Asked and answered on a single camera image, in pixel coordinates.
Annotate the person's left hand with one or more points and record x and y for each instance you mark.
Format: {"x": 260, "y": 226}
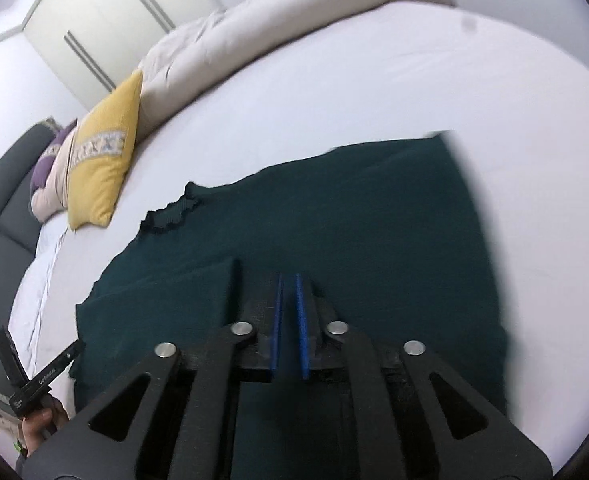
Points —
{"x": 42, "y": 427}

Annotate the purple and beige pillow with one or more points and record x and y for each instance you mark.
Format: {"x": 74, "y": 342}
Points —
{"x": 49, "y": 180}

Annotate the yellow cushion with patterned band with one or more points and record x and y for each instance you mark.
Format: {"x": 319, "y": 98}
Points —
{"x": 102, "y": 175}

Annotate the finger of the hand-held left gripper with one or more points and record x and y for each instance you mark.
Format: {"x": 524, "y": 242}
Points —
{"x": 9, "y": 357}
{"x": 59, "y": 362}

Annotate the dark green knit sweater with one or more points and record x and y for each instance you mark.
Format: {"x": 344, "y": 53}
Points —
{"x": 349, "y": 220}

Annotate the beige duvet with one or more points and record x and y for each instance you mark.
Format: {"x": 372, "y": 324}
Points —
{"x": 224, "y": 50}

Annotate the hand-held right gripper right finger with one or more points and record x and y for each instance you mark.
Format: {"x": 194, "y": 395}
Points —
{"x": 302, "y": 330}

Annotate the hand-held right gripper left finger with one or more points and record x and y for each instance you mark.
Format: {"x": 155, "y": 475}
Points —
{"x": 274, "y": 320}

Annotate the white wardrobe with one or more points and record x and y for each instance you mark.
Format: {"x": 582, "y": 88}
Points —
{"x": 99, "y": 10}

